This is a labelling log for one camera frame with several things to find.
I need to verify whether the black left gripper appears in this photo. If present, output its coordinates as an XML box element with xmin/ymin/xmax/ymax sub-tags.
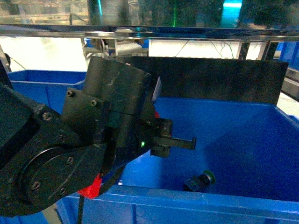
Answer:
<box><xmin>62</xmin><ymin>56</ymin><xmax>196</xmax><ymax>175</ymax></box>

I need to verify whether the green push button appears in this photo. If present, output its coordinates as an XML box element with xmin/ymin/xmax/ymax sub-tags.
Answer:
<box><xmin>183</xmin><ymin>170</ymin><xmax>216</xmax><ymax>193</ymax></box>

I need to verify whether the red push button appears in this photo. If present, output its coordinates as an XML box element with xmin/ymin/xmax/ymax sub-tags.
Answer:
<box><xmin>78</xmin><ymin>174</ymin><xmax>102</xmax><ymax>199</ymax></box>

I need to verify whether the black back panel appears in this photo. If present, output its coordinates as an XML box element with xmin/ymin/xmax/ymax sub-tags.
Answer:
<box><xmin>116</xmin><ymin>56</ymin><xmax>288</xmax><ymax>105</ymax></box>

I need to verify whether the big open blue bin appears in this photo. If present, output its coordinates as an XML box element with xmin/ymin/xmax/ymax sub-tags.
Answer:
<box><xmin>55</xmin><ymin>97</ymin><xmax>299</xmax><ymax>224</ymax></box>

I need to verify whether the blue bin behind left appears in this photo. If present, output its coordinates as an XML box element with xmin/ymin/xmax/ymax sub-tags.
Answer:
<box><xmin>8</xmin><ymin>70</ymin><xmax>86</xmax><ymax>113</ymax></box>

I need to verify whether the upper steel shelf rail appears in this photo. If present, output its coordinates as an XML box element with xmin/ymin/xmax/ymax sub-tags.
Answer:
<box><xmin>0</xmin><ymin>24</ymin><xmax>299</xmax><ymax>42</ymax></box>

